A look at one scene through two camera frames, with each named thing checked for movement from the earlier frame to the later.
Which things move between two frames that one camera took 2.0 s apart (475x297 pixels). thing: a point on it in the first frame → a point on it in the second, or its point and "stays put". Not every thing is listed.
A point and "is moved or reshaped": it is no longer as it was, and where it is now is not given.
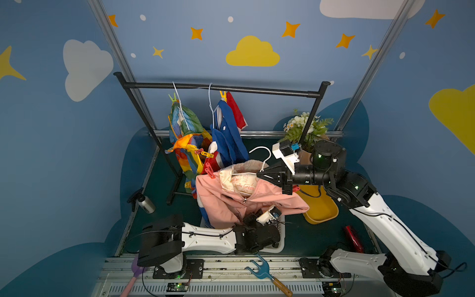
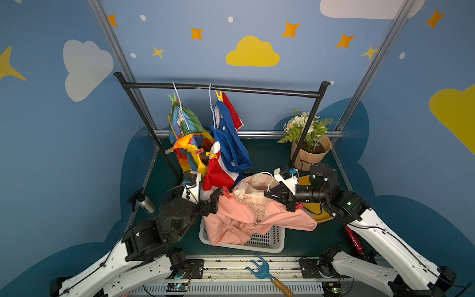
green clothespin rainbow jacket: (173, 99) stays put
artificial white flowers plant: (295, 127) stays put
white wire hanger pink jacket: (263, 166) is moved or reshaped
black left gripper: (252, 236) → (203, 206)
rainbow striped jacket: (188, 138) stays put
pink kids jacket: (229, 197) is moved or reshaped
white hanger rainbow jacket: (180, 106) stays put
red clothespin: (209, 171) → (225, 192)
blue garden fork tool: (263, 273) stays put
